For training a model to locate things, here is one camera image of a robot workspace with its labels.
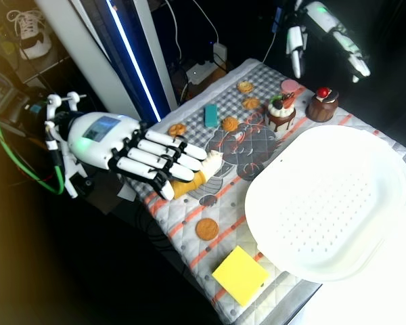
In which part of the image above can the white frame with blue light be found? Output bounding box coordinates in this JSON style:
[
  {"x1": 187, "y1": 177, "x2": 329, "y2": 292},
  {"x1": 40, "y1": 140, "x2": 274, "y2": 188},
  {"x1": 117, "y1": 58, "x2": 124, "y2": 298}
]
[{"x1": 33, "y1": 0, "x2": 179, "y2": 137}]

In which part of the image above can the white sneaker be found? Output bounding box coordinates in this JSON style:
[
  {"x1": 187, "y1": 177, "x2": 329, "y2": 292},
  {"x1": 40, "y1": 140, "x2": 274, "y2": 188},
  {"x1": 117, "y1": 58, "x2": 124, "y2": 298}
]
[{"x1": 6, "y1": 9, "x2": 52, "y2": 61}]

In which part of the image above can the white power strip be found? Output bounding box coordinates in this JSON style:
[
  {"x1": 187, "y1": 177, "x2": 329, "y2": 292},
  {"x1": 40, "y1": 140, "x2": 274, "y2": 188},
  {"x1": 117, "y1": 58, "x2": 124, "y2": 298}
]
[{"x1": 185, "y1": 60, "x2": 218, "y2": 85}]

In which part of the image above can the grey quilt with bear print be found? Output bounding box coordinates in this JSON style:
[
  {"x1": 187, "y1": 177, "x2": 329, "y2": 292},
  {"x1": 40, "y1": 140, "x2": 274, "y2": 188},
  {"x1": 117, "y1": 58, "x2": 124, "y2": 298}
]
[{"x1": 135, "y1": 58, "x2": 406, "y2": 324}]

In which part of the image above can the toy ice cream cone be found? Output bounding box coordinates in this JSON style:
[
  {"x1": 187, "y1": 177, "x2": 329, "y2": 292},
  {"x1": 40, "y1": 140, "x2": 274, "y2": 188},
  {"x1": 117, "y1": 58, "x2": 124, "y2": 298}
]
[{"x1": 171, "y1": 150, "x2": 224, "y2": 200}]

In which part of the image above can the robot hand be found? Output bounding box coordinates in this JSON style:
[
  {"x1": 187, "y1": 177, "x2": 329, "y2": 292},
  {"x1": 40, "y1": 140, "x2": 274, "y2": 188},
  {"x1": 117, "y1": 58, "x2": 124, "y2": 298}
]
[
  {"x1": 66, "y1": 111, "x2": 208, "y2": 201},
  {"x1": 286, "y1": 0, "x2": 372, "y2": 83}
]

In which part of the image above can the grey metal shelf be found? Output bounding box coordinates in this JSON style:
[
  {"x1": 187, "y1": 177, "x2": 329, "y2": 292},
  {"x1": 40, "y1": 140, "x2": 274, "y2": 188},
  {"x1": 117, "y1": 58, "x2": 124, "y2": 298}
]
[{"x1": 0, "y1": 33, "x2": 72, "y2": 112}]

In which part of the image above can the white power adapter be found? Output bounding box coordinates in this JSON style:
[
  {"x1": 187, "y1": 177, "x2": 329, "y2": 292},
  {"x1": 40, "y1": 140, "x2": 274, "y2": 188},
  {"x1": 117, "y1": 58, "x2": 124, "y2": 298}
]
[{"x1": 212, "y1": 42, "x2": 228, "y2": 64}]

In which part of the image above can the fruit topped layer cake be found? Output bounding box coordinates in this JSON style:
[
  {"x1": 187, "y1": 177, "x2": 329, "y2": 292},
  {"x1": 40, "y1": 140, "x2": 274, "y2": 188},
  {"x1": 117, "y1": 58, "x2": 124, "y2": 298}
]
[{"x1": 264, "y1": 91, "x2": 297, "y2": 133}]

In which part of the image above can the round flat biscuit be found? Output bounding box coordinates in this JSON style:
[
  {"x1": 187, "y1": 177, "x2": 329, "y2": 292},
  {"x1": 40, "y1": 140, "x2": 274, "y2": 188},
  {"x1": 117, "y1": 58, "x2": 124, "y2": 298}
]
[{"x1": 195, "y1": 217, "x2": 219, "y2": 241}]

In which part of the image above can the yellow square sponge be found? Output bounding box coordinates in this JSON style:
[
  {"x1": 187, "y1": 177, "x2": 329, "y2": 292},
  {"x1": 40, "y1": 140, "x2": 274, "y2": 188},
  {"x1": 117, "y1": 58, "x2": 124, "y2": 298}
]
[{"x1": 211, "y1": 245, "x2": 270, "y2": 308}]

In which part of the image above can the white perforated plastic tray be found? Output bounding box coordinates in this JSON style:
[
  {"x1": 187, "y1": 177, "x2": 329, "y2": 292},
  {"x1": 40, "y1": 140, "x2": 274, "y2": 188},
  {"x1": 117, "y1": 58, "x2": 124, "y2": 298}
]
[{"x1": 244, "y1": 124, "x2": 406, "y2": 282}]

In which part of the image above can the green cable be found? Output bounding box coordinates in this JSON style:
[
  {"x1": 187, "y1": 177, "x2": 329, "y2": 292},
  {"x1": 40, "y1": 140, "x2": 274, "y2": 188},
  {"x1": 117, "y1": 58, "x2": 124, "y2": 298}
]
[{"x1": 0, "y1": 100, "x2": 66, "y2": 196}]

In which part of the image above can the chocolate cupcake with cherry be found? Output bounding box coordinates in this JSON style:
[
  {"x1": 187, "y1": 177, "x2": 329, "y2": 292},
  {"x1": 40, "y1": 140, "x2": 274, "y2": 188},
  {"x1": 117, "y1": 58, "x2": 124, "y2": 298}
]
[{"x1": 305, "y1": 87, "x2": 340, "y2": 123}]

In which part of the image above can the teal block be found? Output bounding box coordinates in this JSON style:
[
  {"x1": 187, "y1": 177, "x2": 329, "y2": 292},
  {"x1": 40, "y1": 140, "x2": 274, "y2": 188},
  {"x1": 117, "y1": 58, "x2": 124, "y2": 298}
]
[{"x1": 204, "y1": 104, "x2": 219, "y2": 129}]

